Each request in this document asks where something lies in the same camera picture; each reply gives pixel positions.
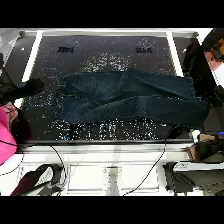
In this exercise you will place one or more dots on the blue jeans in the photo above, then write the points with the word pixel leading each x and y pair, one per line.
pixel 133 100

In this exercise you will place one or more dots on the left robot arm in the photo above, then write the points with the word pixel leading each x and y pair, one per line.
pixel 33 180

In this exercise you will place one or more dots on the black garment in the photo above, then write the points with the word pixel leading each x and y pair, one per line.
pixel 196 70

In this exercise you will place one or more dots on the brown garment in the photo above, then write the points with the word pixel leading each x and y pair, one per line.
pixel 206 150

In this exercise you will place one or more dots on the pink garment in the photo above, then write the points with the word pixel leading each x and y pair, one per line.
pixel 5 140

